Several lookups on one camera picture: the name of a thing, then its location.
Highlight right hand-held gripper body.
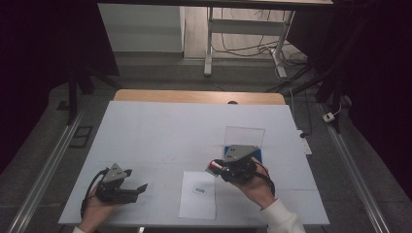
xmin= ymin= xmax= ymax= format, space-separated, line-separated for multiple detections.
xmin=221 ymin=144 xmax=260 ymax=184

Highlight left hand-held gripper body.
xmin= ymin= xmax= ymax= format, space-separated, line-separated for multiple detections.
xmin=95 ymin=163 xmax=139 ymax=205

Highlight blue ink pad box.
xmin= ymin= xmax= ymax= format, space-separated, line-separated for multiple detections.
xmin=223 ymin=125 xmax=266 ymax=167

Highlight white paper sheet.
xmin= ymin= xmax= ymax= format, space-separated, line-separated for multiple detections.
xmin=178 ymin=170 xmax=218 ymax=220

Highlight person's left hand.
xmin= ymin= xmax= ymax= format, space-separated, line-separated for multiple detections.
xmin=79 ymin=189 xmax=121 ymax=233

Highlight person's right hand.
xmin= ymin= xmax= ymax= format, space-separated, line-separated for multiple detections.
xmin=232 ymin=164 xmax=276 ymax=210

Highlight large white table cover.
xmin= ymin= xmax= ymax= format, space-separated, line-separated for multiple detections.
xmin=57 ymin=100 xmax=330 ymax=226

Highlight person's right white sleeve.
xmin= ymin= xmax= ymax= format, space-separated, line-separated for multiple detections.
xmin=259 ymin=198 xmax=307 ymax=233

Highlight black tripod stand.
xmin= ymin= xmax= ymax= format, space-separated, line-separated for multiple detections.
xmin=65 ymin=62 xmax=121 ymax=126
xmin=265 ymin=61 xmax=346 ymax=134

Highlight white cabinet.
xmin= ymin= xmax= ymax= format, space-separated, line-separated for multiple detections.
xmin=96 ymin=3 xmax=186 ymax=53

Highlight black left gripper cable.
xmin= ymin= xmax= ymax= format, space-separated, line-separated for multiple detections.
xmin=80 ymin=167 xmax=111 ymax=218

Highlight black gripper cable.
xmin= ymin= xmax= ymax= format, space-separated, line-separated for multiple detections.
xmin=80 ymin=167 xmax=111 ymax=218
xmin=253 ymin=160 xmax=277 ymax=197

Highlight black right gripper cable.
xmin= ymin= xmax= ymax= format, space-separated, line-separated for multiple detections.
xmin=253 ymin=160 xmax=277 ymax=197

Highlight aluminium rail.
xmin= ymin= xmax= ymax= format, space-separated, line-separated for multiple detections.
xmin=319 ymin=103 xmax=392 ymax=233
xmin=6 ymin=106 xmax=87 ymax=233

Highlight black floor cables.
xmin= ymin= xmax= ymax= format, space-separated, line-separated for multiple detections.
xmin=211 ymin=8 xmax=309 ymax=67

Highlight white desk frame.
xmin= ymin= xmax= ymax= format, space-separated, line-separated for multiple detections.
xmin=203 ymin=6 xmax=296 ymax=80

